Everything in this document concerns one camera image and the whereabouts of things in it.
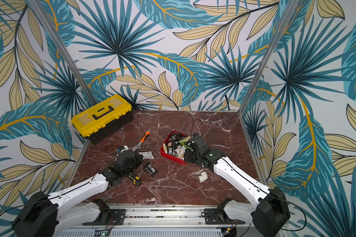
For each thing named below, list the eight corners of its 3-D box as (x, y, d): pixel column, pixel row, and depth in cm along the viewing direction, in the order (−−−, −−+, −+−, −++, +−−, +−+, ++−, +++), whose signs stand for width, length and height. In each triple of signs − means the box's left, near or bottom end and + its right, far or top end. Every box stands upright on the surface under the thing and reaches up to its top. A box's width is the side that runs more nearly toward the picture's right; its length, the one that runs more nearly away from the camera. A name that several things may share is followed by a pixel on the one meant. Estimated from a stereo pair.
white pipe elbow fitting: (200, 184, 86) (201, 182, 84) (196, 177, 89) (196, 175, 86) (209, 178, 88) (210, 177, 86) (204, 172, 91) (205, 170, 88)
